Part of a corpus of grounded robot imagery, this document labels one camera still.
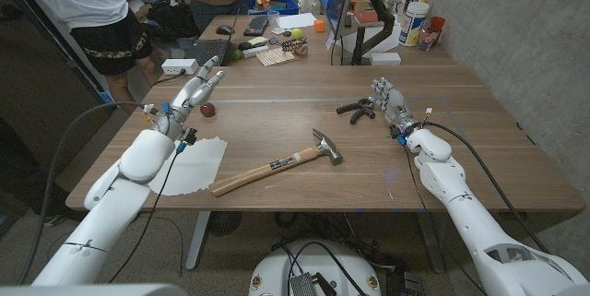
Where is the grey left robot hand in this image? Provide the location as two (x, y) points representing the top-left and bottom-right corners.
(149, 54), (226, 143)

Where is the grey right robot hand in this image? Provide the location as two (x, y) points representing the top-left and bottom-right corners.
(371, 77), (420, 139)

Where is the black hand grip strengthener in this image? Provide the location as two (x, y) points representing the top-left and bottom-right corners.
(336, 98), (377, 125)

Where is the white paper towel sheet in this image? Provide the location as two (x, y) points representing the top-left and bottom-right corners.
(147, 136), (229, 197)

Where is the white power strip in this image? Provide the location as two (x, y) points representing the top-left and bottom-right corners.
(160, 58), (200, 77)

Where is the white rectangular box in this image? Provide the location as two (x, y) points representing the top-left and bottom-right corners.
(370, 51), (403, 66)

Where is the black laptop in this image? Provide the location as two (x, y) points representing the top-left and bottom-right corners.
(177, 7), (241, 67)

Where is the small glass jar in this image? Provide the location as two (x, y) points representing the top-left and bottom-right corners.
(418, 27), (439, 52)

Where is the black backpack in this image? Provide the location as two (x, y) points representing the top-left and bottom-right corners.
(147, 3), (202, 41)

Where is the white wipes canister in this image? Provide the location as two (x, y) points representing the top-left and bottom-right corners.
(398, 1), (431, 48)

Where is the white bar block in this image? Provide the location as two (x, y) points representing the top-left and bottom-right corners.
(242, 44), (270, 59)

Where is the wooden slat mat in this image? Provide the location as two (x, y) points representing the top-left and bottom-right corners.
(255, 47), (296, 67)

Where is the black keyboard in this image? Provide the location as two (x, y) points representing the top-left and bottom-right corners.
(242, 13), (270, 37)

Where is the wooden spool toy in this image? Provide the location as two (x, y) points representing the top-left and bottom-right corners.
(280, 37), (309, 56)

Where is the black round floor fan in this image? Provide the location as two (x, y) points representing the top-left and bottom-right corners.
(206, 211), (243, 237)

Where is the blue plastic bin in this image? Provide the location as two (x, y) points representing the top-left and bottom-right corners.
(247, 0), (301, 16)

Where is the person in white shirt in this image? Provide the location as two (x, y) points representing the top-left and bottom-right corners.
(6, 0), (162, 115)

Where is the grey table leg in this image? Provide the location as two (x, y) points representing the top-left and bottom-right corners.
(414, 212), (446, 274)
(184, 211), (212, 271)

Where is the dark brown partition panel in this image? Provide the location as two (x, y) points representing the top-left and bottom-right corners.
(0, 0), (116, 182)

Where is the white robot torso base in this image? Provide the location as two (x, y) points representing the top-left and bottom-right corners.
(248, 239), (383, 296)

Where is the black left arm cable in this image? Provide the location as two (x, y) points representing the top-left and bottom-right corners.
(18, 101), (151, 286)

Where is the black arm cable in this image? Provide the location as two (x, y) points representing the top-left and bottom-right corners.
(421, 120), (550, 255)
(18, 101), (151, 286)

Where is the wooden handle claw hammer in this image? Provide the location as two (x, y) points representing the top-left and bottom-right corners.
(208, 128), (344, 198)

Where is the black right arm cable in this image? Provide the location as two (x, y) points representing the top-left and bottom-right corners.
(421, 120), (550, 255)

